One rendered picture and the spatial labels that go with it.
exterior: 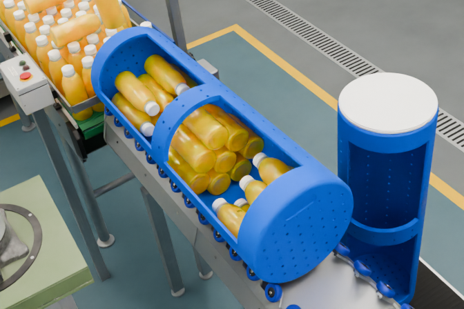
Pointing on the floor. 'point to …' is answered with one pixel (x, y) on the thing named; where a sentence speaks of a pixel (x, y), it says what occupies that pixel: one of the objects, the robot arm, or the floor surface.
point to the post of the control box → (70, 191)
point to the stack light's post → (175, 15)
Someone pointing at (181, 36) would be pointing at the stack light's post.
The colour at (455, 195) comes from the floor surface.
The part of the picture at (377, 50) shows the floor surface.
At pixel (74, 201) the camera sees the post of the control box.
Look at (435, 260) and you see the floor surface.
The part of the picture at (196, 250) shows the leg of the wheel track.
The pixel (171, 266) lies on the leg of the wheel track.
